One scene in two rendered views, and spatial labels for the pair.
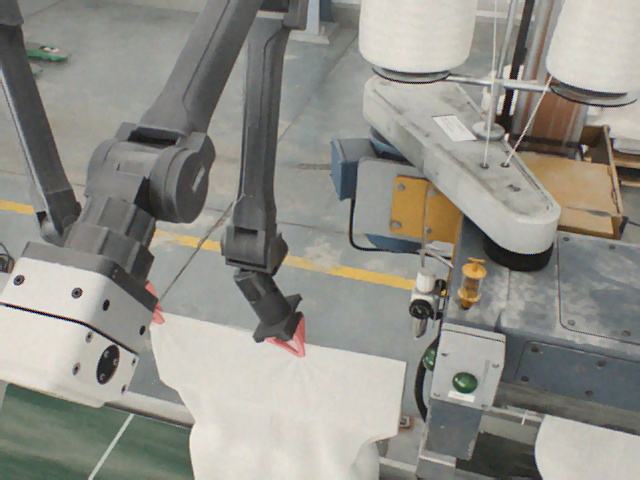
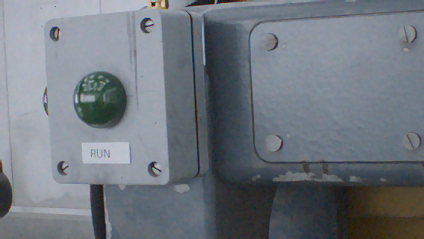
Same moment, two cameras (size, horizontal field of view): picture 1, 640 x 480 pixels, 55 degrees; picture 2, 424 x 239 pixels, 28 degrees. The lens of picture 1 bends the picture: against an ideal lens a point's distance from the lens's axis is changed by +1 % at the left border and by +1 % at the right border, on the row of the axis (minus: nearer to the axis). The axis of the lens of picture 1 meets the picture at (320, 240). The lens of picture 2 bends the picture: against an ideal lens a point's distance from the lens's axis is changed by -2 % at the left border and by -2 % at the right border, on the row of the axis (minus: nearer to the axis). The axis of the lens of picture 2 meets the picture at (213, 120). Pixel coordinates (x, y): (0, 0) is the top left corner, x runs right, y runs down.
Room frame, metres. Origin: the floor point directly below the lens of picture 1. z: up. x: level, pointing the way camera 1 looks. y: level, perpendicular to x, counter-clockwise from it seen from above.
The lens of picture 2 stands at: (0.06, -0.32, 1.29)
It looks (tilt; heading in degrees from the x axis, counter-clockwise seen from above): 3 degrees down; 11
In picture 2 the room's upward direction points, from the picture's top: 3 degrees counter-clockwise
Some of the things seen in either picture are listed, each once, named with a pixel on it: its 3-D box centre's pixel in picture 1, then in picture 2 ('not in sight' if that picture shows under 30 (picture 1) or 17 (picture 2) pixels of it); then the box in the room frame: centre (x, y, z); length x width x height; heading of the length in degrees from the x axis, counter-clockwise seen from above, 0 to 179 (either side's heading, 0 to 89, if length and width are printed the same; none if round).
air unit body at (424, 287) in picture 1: (423, 308); not in sight; (0.76, -0.18, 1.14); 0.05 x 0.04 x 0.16; 164
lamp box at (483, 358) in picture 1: (466, 366); (126, 97); (0.50, -0.18, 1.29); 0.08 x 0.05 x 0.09; 74
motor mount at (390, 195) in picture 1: (432, 203); not in sight; (0.95, -0.21, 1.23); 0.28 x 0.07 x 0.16; 74
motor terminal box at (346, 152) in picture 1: (353, 173); not in sight; (1.03, -0.06, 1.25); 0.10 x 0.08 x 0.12; 9
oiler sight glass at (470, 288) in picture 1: (471, 282); not in sight; (0.57, -0.19, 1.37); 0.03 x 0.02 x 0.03; 74
